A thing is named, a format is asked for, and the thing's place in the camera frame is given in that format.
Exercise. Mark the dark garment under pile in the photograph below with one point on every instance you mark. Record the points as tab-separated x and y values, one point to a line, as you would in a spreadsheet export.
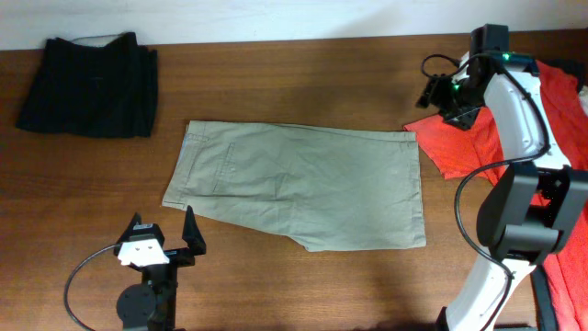
544	299

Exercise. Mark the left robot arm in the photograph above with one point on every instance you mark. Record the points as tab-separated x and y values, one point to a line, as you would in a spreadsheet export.
151	304

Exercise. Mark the white garment at edge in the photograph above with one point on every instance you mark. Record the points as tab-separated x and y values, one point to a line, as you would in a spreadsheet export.
583	97

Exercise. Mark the folded black garment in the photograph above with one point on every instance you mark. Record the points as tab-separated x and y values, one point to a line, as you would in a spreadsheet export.
109	91

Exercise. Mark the khaki shorts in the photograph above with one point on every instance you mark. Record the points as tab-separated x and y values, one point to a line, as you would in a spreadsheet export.
327	189

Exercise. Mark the red printed t-shirt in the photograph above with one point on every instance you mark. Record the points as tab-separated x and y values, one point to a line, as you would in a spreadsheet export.
456	153

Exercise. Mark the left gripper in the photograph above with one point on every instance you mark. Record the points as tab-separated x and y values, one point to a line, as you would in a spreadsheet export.
194	240

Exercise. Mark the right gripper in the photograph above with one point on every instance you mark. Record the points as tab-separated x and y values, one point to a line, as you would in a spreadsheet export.
435	92

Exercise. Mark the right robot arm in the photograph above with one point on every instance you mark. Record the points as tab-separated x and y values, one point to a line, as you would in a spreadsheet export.
530	213

